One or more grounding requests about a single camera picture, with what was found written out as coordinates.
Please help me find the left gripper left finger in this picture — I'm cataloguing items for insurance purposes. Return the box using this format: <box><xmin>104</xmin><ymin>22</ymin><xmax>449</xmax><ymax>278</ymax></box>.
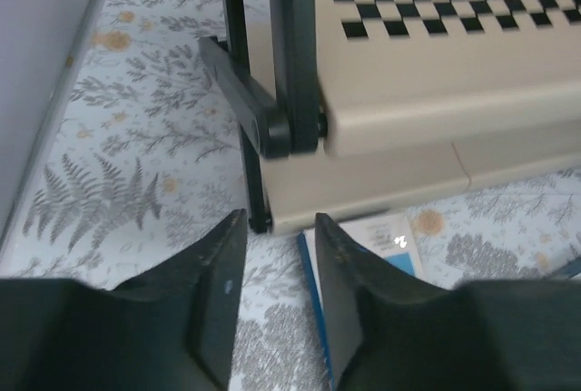
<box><xmin>1</xmin><ymin>210</ymin><xmax>247</xmax><ymax>390</ymax></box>

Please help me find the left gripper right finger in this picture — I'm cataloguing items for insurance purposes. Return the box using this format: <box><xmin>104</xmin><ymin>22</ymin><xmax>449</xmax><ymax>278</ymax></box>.
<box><xmin>314</xmin><ymin>212</ymin><xmax>581</xmax><ymax>391</ymax></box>

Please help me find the blue razor box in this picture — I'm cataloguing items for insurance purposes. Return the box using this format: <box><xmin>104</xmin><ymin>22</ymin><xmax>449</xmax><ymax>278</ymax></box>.
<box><xmin>297</xmin><ymin>214</ymin><xmax>425</xmax><ymax>390</ymax></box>

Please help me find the beige three-tier shelf rack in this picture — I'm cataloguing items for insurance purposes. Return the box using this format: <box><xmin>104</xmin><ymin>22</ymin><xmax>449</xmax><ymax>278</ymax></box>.
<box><xmin>199</xmin><ymin>0</ymin><xmax>580</xmax><ymax>234</ymax></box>

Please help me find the floral table mat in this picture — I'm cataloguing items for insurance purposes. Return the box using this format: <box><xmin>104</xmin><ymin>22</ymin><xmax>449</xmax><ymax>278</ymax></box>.
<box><xmin>1</xmin><ymin>0</ymin><xmax>580</xmax><ymax>390</ymax></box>

